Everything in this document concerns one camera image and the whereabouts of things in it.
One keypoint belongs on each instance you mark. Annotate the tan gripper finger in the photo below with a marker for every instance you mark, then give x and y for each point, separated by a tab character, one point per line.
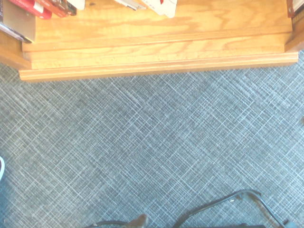
140	222

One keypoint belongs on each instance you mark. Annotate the white rounded object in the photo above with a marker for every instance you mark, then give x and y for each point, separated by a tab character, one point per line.
2	168

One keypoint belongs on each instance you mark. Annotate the wooden bookshelf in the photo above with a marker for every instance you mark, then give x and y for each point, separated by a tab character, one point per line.
152	35

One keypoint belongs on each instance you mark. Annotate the white cover book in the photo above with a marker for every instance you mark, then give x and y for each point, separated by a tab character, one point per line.
77	3

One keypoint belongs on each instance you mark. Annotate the thin grey white book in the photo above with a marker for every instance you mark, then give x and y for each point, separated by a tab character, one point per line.
130	4

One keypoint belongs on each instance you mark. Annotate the dark red paperback book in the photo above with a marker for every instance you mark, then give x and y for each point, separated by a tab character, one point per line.
58	7

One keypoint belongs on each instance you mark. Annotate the white book with red mark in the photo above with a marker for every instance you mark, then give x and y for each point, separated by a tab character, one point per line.
166	7

